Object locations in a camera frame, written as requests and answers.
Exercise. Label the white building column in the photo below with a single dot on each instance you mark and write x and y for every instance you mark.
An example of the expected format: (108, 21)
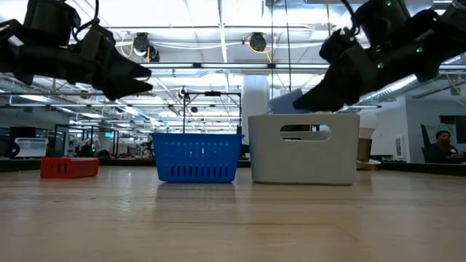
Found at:
(255, 98)

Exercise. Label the person seated far away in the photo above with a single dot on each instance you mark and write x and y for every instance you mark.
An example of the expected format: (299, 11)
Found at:
(442, 145)

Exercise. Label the light blue charger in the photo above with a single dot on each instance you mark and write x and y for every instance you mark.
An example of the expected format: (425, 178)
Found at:
(285, 102)

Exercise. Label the black background rig frame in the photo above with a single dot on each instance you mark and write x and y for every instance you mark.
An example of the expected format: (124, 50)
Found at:
(212, 93)

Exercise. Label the black aluminium table frame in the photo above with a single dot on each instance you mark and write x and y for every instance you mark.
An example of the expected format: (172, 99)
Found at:
(18, 165)

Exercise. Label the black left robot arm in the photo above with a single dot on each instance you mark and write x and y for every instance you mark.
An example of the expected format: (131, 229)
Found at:
(43, 62)

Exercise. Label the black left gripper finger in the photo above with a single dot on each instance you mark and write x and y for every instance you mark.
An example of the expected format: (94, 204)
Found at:
(120, 89)
(127, 69)

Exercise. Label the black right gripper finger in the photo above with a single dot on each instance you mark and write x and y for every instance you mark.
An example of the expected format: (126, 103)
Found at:
(327, 94)

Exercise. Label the blue slotted plastic basket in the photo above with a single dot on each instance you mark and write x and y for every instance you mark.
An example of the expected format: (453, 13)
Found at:
(196, 153)

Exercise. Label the clear plastic storage tub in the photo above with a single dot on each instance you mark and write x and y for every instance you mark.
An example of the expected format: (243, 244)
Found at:
(32, 145)

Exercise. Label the white bulb lamp metal base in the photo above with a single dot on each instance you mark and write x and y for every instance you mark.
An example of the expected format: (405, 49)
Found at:
(368, 123)

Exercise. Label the grey plastic bin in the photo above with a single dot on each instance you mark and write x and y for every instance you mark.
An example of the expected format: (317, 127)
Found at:
(302, 160)

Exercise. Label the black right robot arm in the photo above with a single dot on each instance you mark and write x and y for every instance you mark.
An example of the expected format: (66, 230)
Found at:
(418, 54)

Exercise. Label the red charger with ports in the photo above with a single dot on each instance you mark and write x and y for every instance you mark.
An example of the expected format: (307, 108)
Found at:
(69, 168)

